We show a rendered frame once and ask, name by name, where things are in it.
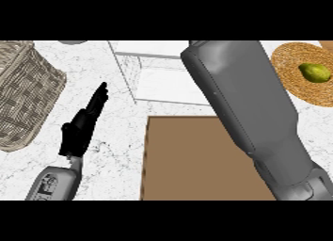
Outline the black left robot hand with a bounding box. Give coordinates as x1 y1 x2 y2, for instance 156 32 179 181
59 81 109 158

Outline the round woven straw tray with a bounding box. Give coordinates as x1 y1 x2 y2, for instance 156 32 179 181
269 41 333 108

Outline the green-yellow lemon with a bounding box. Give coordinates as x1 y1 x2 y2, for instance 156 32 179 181
297 62 333 84

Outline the grey wicker basket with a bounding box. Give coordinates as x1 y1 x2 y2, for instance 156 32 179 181
0 40 67 153

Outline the brown cutting board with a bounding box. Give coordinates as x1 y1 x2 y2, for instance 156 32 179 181
138 115 277 201

